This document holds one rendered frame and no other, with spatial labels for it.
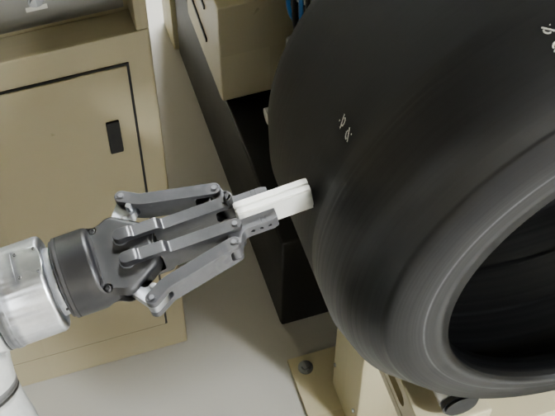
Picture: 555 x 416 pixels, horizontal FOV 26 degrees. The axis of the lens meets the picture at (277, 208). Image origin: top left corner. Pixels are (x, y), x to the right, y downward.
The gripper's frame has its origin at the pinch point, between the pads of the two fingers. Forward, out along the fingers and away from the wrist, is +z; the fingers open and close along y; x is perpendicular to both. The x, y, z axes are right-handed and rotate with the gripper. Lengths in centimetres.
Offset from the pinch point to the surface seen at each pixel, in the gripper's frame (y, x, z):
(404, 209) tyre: -9.2, -6.8, 9.3
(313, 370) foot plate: 44, 126, 4
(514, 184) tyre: -12.3, -9.8, 17.5
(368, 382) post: 28, 104, 12
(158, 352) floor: 58, 123, -24
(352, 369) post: 32, 106, 10
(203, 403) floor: 44, 123, -18
